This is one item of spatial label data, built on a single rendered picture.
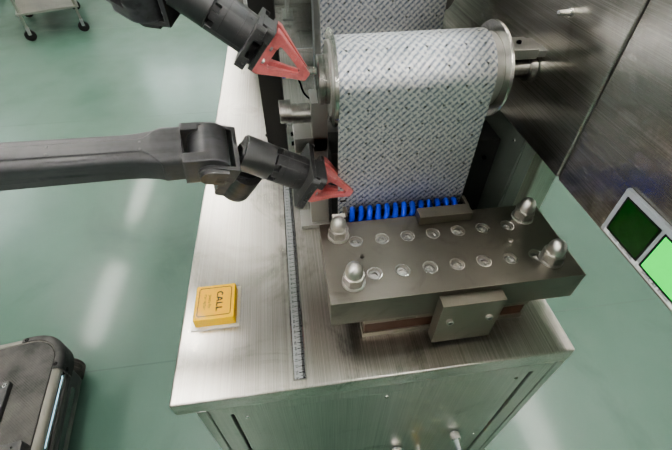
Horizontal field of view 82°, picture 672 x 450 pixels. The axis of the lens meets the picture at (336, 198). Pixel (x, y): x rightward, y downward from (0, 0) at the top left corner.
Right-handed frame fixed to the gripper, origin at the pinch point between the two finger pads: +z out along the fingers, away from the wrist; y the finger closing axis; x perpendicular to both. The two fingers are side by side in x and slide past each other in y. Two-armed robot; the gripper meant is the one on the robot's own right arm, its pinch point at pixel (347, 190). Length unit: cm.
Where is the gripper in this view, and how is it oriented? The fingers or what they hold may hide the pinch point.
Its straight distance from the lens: 68.8
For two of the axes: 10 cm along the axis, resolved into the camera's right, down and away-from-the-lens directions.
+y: 1.3, 6.8, -7.2
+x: 5.1, -6.7, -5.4
